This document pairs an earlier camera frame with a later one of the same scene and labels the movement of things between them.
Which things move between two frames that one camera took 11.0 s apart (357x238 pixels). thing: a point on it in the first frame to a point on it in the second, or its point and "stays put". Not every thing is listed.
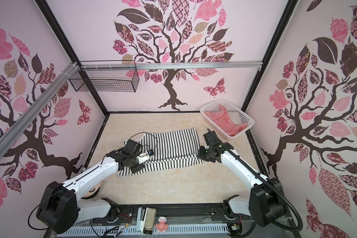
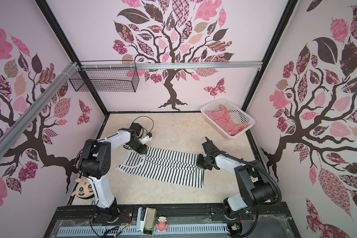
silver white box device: x=146 y=219 stays put
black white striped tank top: x=171 y=148 to x=176 y=166
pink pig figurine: x=162 y=226 stays put
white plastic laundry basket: x=226 y=118 stays put
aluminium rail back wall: x=111 y=66 stays put
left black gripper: x=138 y=168 to x=140 y=150
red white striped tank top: x=221 y=116 stays put
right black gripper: x=201 y=153 to x=199 y=162
